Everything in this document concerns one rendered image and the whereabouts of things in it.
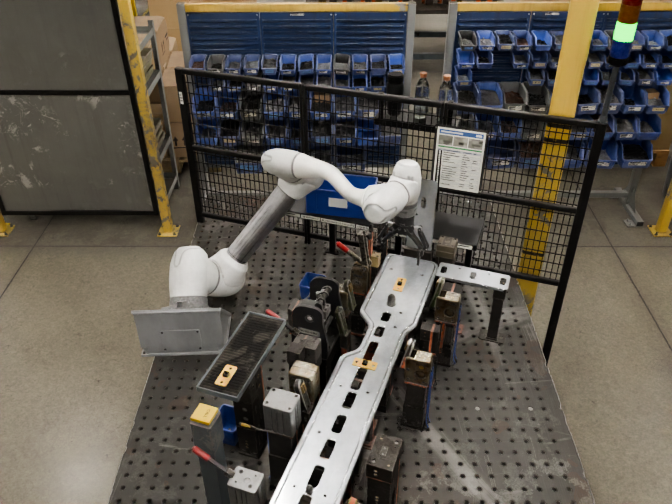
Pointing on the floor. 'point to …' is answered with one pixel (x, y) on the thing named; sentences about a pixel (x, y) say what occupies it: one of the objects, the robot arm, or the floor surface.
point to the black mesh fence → (388, 164)
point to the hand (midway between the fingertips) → (401, 257)
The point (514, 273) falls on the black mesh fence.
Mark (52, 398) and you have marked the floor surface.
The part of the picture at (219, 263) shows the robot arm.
